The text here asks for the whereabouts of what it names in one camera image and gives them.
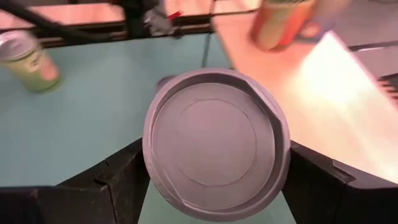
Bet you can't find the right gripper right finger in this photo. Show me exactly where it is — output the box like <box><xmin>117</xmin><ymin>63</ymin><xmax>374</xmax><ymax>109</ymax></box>
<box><xmin>281</xmin><ymin>141</ymin><xmax>398</xmax><ymax>224</ymax></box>

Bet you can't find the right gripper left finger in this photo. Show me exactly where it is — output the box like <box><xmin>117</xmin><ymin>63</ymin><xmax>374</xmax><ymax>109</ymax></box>
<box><xmin>0</xmin><ymin>138</ymin><xmax>150</xmax><ymax>224</ymax></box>

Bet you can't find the green pink label tin can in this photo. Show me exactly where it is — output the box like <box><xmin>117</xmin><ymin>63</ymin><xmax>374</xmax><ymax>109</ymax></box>
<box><xmin>0</xmin><ymin>29</ymin><xmax>60</xmax><ymax>94</ymax></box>

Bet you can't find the tomatoes label tin can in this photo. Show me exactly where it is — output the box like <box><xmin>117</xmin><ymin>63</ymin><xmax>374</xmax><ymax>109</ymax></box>
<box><xmin>142</xmin><ymin>67</ymin><xmax>292</xmax><ymax>223</ymax></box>

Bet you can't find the pineapple label tin can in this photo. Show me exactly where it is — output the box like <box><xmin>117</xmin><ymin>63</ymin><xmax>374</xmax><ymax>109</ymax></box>
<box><xmin>249</xmin><ymin>0</ymin><xmax>317</xmax><ymax>51</ymax></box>

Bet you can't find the green table mat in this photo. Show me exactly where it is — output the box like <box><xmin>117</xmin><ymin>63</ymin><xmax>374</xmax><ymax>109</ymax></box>
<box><xmin>0</xmin><ymin>32</ymin><xmax>296</xmax><ymax>224</ymax></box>

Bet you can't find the black floor mat striped edge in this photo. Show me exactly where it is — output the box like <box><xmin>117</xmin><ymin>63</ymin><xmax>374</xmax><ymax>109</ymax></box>
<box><xmin>349</xmin><ymin>42</ymin><xmax>398</xmax><ymax>108</ymax></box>

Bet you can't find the black aluminium table frame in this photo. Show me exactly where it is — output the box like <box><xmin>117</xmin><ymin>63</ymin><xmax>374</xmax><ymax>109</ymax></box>
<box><xmin>0</xmin><ymin>17</ymin><xmax>218</xmax><ymax>49</ymax></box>

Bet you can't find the grey metal bracket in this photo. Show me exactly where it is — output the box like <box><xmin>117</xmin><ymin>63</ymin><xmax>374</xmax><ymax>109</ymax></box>
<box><xmin>143</xmin><ymin>6</ymin><xmax>181</xmax><ymax>37</ymax></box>

